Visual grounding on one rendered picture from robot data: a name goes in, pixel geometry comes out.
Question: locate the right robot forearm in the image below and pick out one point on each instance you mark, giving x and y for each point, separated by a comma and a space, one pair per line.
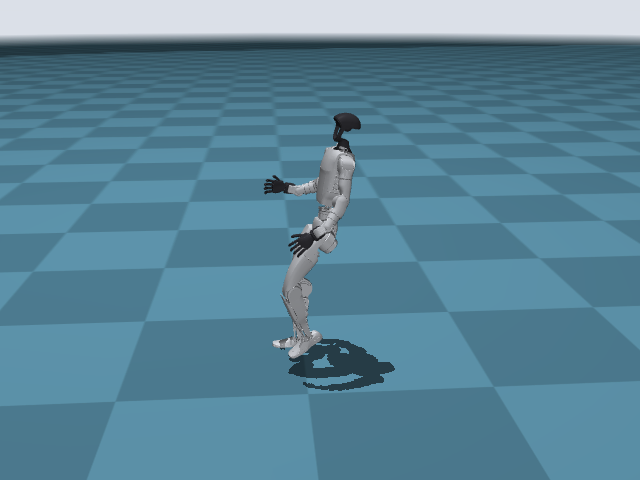
306, 188

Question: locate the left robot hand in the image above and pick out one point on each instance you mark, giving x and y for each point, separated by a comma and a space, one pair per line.
305, 241

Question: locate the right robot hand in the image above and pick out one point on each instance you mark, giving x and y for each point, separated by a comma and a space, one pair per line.
277, 186

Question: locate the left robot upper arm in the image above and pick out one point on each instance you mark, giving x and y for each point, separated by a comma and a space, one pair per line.
345, 167

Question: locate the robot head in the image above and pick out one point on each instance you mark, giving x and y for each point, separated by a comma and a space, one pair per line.
344, 121

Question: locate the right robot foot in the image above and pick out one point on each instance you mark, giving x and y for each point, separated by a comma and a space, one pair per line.
285, 343

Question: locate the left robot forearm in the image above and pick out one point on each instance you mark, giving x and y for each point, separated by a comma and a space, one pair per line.
332, 218

